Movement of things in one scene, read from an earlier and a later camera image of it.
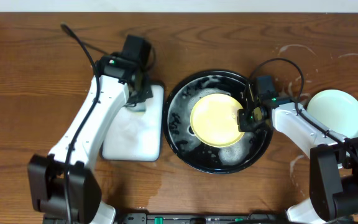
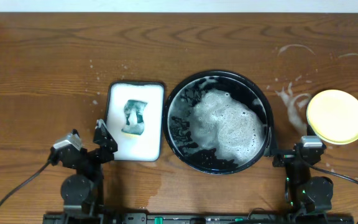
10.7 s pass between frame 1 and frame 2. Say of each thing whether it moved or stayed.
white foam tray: stayed
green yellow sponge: moved
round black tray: stayed
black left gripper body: moved
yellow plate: moved
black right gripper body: moved
